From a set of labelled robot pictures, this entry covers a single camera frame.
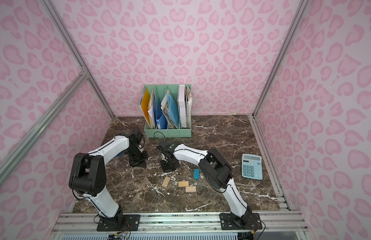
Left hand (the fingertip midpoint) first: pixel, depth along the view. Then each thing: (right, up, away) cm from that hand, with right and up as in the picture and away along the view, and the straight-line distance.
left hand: (147, 163), depth 89 cm
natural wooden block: (+11, -10, -3) cm, 15 cm away
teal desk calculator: (+63, -2, +2) cm, 63 cm away
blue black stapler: (-4, +10, -26) cm, 29 cm away
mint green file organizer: (+5, +47, +16) cm, 50 cm away
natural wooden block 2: (+21, -11, -3) cm, 24 cm away
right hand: (+11, -5, +1) cm, 12 cm away
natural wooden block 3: (+25, -13, -5) cm, 29 cm away
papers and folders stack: (+12, +29, +4) cm, 32 cm away
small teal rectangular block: (+29, -7, +1) cm, 30 cm away
